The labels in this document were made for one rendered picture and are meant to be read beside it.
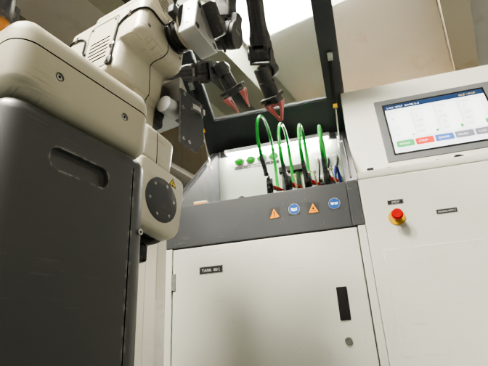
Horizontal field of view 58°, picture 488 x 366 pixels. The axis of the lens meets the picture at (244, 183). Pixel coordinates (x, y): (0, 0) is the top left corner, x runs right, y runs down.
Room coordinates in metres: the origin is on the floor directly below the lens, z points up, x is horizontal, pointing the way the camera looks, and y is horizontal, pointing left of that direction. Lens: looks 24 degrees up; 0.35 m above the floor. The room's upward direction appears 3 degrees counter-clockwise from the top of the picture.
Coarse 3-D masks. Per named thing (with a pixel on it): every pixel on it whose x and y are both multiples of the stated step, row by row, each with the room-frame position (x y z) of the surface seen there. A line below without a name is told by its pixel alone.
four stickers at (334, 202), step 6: (330, 198) 1.38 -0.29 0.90; (336, 198) 1.37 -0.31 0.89; (288, 204) 1.41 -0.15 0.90; (294, 204) 1.41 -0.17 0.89; (312, 204) 1.39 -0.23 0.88; (318, 204) 1.39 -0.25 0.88; (330, 204) 1.38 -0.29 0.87; (336, 204) 1.37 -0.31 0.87; (270, 210) 1.43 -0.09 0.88; (276, 210) 1.42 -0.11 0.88; (288, 210) 1.41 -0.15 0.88; (294, 210) 1.41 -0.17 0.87; (312, 210) 1.39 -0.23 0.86; (318, 210) 1.39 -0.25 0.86; (270, 216) 1.43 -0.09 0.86; (276, 216) 1.42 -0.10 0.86
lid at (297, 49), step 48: (240, 0) 1.39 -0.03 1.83; (288, 0) 1.38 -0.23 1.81; (240, 48) 1.57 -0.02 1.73; (288, 48) 1.56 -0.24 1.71; (336, 48) 1.54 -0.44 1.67; (192, 96) 1.78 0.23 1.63; (240, 96) 1.78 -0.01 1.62; (288, 96) 1.77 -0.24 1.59; (336, 96) 1.74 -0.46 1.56; (240, 144) 2.00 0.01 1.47
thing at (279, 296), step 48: (288, 240) 1.42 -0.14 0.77; (336, 240) 1.38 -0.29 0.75; (192, 288) 1.50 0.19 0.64; (240, 288) 1.46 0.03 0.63; (288, 288) 1.42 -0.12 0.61; (336, 288) 1.38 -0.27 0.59; (192, 336) 1.50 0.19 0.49; (240, 336) 1.46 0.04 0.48; (288, 336) 1.42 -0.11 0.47; (336, 336) 1.39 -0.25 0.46
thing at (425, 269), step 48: (384, 96) 1.64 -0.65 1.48; (384, 192) 1.34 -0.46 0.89; (432, 192) 1.30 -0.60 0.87; (480, 192) 1.27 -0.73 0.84; (384, 240) 1.34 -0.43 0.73; (432, 240) 1.31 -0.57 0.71; (480, 240) 1.28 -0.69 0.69; (384, 288) 1.35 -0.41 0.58; (432, 288) 1.32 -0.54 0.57; (480, 288) 1.28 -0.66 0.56; (432, 336) 1.32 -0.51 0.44; (480, 336) 1.29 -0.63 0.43
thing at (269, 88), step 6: (264, 84) 1.27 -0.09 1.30; (270, 84) 1.27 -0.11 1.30; (264, 90) 1.29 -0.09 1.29; (270, 90) 1.28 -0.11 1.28; (276, 90) 1.29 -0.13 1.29; (282, 90) 1.33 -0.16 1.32; (264, 96) 1.31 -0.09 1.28; (270, 96) 1.30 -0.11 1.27; (276, 96) 1.27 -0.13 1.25; (264, 102) 1.30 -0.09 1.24
